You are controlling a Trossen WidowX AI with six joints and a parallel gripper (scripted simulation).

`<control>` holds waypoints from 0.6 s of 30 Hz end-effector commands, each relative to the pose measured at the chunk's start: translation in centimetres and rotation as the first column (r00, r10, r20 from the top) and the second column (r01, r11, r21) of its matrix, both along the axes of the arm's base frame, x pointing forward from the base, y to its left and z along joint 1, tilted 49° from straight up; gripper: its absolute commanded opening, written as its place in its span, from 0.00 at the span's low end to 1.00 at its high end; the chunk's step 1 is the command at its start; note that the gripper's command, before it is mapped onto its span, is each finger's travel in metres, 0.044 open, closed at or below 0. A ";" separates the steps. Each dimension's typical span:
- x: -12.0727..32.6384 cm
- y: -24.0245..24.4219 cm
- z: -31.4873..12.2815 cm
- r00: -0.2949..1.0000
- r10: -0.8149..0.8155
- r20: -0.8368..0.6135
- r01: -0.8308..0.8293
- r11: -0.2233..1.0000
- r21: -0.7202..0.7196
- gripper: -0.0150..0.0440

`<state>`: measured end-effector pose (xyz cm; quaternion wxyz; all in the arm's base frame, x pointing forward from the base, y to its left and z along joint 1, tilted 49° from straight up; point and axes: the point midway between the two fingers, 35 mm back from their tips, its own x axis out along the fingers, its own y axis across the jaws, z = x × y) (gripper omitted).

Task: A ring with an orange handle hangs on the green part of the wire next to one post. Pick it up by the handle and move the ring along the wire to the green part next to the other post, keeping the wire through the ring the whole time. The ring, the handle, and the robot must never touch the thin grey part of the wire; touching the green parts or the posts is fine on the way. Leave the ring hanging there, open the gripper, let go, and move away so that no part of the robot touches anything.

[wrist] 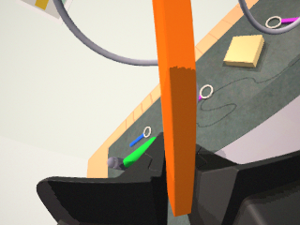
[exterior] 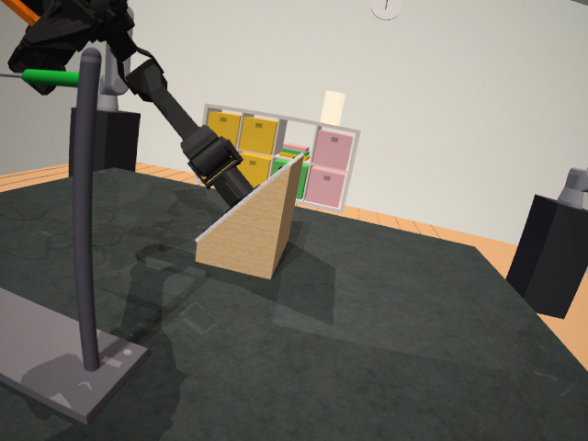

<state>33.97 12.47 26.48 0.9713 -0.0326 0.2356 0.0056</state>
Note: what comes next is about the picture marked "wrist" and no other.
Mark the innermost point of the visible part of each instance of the orange handle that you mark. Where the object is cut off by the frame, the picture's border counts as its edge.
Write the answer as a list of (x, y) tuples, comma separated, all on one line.
[(177, 75)]

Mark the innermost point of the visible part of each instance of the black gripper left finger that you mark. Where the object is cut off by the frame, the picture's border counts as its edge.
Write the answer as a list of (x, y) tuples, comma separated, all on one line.
[(139, 196)]

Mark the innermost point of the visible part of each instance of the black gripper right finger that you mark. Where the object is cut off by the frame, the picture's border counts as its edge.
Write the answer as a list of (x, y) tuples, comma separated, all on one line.
[(221, 185)]

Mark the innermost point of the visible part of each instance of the pale yellow square block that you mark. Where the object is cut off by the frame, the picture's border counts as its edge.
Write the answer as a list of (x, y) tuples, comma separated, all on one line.
[(244, 51)]

